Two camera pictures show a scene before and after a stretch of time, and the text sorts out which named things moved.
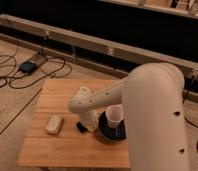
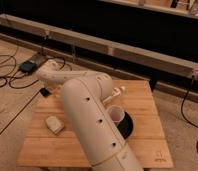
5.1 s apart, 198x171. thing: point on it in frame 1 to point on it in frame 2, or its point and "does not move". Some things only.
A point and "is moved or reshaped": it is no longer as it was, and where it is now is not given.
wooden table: [53, 139] does not move
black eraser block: [81, 127] is moved or reshaped
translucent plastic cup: [114, 114] does not move
